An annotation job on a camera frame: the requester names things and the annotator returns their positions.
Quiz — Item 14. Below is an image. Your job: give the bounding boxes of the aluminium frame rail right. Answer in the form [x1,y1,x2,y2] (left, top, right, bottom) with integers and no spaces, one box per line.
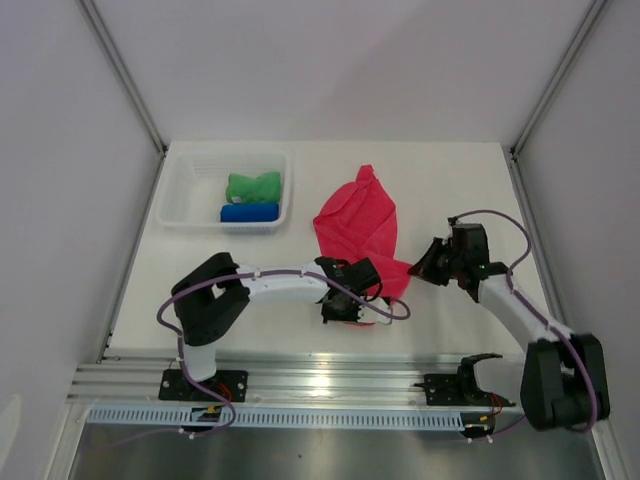
[503,148,567,324]

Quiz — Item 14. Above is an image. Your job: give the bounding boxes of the blue towel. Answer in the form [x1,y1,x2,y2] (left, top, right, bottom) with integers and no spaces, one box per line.
[220,203,280,223]

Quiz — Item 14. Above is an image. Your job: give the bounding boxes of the aluminium frame post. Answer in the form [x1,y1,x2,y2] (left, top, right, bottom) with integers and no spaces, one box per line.
[75,0,168,155]
[509,0,611,162]

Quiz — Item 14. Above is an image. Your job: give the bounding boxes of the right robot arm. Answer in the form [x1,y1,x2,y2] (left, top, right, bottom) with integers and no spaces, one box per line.
[408,216,611,431]

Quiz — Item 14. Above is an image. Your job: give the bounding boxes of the aluminium frame post left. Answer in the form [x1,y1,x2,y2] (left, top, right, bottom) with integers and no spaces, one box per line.
[75,0,168,155]

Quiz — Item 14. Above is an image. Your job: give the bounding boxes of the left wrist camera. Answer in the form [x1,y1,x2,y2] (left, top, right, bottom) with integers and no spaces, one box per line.
[358,298,394,326]

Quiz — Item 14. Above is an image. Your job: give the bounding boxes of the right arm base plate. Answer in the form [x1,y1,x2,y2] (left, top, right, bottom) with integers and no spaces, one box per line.
[414,373,515,407]

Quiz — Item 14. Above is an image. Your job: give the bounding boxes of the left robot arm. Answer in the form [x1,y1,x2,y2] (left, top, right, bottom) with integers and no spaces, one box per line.
[170,252,382,400]

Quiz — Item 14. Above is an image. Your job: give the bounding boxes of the slotted cable duct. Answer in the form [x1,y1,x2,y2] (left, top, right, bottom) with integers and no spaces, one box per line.
[86,405,464,432]

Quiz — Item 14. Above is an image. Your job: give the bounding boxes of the aluminium frame post right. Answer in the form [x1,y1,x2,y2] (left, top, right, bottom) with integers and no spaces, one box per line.
[509,0,611,162]

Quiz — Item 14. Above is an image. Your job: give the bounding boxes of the pink towel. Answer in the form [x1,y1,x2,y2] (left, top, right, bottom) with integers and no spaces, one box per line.
[312,165,411,322]

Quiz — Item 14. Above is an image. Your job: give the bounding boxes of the white plastic basket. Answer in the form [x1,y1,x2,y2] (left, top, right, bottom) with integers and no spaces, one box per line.
[154,144,293,234]

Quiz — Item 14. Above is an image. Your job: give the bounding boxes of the green towel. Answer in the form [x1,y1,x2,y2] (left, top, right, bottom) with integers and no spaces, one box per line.
[225,171,282,204]

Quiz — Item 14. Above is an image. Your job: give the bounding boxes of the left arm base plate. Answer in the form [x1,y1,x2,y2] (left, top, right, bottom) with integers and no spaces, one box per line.
[158,369,249,403]

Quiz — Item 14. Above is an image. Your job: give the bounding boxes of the aluminium front rail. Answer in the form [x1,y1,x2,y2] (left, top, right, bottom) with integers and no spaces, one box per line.
[67,352,531,407]

